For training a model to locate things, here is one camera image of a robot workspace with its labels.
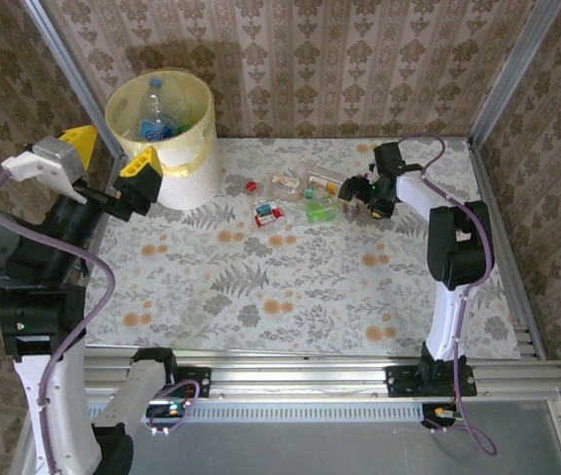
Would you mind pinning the long aluminium base rail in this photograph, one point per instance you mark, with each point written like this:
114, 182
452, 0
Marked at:
300, 381

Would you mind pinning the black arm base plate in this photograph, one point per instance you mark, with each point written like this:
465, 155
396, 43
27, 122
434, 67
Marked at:
399, 381
201, 381

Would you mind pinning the aluminium frame post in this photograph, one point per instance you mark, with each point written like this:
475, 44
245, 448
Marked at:
74, 74
512, 74

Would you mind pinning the grey metal panel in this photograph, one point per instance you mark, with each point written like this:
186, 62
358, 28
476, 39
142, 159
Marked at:
285, 450

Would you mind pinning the white round waste bin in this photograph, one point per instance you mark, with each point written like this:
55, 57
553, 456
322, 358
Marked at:
196, 185

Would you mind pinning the cloudy bottle green label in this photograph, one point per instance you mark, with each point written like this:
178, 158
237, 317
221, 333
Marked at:
322, 212

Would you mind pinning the small clear bottle red cap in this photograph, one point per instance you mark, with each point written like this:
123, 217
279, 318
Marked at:
250, 186

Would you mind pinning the yellow plastic bin liner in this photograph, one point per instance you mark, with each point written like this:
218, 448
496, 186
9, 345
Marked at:
196, 104

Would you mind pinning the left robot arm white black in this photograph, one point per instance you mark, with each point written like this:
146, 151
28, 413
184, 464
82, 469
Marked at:
62, 410

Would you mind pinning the floral tablecloth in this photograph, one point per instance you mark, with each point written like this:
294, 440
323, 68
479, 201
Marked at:
309, 321

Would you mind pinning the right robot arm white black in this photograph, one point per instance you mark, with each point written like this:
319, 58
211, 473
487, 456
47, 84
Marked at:
445, 321

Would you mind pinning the clear bottle long beige label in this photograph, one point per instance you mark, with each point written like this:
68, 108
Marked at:
320, 175

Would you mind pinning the crushed bottle red teal label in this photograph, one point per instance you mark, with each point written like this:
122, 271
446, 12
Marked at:
267, 215

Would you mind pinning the clear bottle beige label green band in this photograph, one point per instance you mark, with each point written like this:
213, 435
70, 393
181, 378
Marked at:
284, 181

